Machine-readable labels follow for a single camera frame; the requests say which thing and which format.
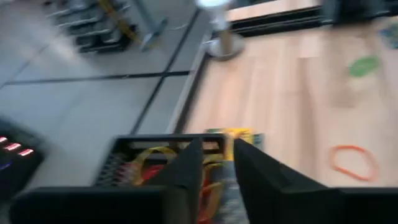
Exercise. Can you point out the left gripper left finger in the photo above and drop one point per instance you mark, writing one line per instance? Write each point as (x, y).
(93, 207)

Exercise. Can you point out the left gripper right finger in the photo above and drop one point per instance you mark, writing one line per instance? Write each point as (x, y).
(311, 207)

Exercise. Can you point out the red rubber band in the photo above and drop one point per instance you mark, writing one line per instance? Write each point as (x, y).
(152, 172)

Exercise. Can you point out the yellow rubber band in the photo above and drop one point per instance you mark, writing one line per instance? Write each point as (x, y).
(158, 149)
(214, 160)

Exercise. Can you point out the orange rubber band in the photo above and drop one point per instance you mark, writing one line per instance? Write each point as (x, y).
(206, 199)
(351, 176)

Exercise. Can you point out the yellow green crayon box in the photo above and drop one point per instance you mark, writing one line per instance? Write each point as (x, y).
(241, 133)
(391, 35)

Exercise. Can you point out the grey storage rack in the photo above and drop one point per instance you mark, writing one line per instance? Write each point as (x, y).
(93, 34)

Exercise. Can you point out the black aluminium table frame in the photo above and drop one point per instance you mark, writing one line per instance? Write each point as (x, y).
(280, 23)

